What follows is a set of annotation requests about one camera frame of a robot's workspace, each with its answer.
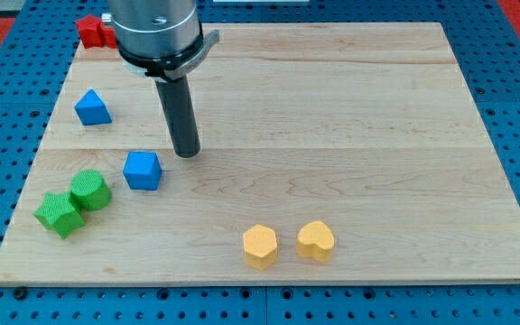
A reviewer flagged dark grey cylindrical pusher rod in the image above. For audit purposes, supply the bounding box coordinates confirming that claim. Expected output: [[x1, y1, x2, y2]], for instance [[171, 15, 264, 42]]
[[155, 77, 200, 158]]

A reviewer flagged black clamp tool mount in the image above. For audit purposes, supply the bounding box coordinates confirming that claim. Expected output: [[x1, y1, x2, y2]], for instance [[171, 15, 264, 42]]
[[117, 30, 220, 82]]

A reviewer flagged blue cube block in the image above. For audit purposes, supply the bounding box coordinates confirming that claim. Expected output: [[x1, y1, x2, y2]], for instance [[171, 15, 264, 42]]
[[123, 152, 162, 190]]

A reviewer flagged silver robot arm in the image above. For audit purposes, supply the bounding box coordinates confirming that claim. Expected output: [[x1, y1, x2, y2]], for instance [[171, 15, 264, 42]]
[[101, 0, 220, 158]]

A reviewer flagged red block behind arm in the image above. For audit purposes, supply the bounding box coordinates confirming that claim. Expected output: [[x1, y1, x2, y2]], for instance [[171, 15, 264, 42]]
[[99, 23, 117, 49]]

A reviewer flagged blue triangle block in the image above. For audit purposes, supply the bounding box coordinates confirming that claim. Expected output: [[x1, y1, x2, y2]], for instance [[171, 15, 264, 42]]
[[74, 89, 112, 126]]

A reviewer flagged red star block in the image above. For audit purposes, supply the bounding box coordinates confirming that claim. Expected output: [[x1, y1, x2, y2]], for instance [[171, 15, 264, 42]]
[[74, 14, 104, 49]]

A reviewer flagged green cylinder block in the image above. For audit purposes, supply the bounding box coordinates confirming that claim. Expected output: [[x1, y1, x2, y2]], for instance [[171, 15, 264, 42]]
[[70, 169, 111, 211]]

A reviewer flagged light wooden board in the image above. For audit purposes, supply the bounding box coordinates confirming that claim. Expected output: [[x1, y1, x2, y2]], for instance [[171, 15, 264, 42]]
[[0, 23, 520, 287]]

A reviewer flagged green star block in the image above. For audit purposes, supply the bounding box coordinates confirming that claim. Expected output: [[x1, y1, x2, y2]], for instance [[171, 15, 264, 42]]
[[33, 191, 86, 239]]

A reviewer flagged yellow hexagon block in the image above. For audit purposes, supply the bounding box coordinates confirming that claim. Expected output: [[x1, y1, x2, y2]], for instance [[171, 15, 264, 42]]
[[243, 224, 278, 270]]

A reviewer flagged yellow heart block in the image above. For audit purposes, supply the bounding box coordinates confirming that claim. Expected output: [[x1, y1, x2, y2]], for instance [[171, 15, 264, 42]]
[[296, 220, 335, 263]]

